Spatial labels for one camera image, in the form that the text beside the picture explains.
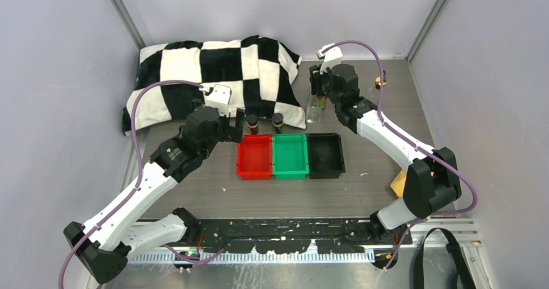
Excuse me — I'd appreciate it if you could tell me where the aluminium slotted rail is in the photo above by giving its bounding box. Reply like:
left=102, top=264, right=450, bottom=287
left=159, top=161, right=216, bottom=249
left=129, top=249, right=375, bottom=264

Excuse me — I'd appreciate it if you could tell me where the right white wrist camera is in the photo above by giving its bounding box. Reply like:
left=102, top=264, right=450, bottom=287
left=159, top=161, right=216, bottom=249
left=316, top=43, right=342, bottom=74

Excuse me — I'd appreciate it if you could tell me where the yellow cloth rag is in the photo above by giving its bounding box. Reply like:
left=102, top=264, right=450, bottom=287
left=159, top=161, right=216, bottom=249
left=390, top=170, right=407, bottom=198

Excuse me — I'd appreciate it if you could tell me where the green plastic bin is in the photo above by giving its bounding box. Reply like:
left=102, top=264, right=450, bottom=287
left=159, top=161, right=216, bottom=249
left=273, top=133, right=309, bottom=180

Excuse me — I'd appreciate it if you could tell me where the clear glass oil bottle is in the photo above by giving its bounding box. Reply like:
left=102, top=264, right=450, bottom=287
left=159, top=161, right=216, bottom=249
left=306, top=94, right=327, bottom=123

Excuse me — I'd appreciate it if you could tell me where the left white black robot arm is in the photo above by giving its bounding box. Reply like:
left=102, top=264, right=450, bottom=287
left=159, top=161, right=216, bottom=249
left=63, top=106, right=245, bottom=285

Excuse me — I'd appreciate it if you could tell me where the red label spice jar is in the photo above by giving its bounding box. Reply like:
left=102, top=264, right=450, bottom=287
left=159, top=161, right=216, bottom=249
left=246, top=114, right=259, bottom=135

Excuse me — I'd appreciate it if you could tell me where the black white checkered cloth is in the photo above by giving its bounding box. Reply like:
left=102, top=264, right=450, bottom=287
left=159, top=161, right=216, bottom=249
left=122, top=35, right=306, bottom=136

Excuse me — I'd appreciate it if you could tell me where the red plastic bin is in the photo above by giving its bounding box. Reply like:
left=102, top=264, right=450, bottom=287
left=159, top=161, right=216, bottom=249
left=236, top=134, right=273, bottom=181

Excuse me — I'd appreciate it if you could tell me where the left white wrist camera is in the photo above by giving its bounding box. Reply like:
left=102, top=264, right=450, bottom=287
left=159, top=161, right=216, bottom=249
left=204, top=84, right=232, bottom=117

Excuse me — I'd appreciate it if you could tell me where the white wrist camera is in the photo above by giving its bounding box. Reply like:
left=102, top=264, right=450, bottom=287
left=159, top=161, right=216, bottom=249
left=204, top=84, right=232, bottom=117
left=316, top=43, right=342, bottom=74

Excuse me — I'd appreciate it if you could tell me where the brown sauce glass bottle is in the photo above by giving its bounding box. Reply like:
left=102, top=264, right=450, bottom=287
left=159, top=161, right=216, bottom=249
left=374, top=70, right=387, bottom=90

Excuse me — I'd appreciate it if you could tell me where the green label spice jar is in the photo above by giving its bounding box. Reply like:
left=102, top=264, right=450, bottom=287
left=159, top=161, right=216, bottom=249
left=271, top=113, right=284, bottom=134

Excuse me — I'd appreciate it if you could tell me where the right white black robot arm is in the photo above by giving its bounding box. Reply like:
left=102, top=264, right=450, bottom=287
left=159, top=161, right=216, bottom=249
left=309, top=64, right=462, bottom=244

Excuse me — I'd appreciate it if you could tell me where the black plastic bin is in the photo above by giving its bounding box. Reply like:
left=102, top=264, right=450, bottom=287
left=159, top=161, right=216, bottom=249
left=307, top=133, right=346, bottom=179

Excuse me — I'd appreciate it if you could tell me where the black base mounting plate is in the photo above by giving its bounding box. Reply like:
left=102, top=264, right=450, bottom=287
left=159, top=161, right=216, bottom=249
left=173, top=218, right=406, bottom=255

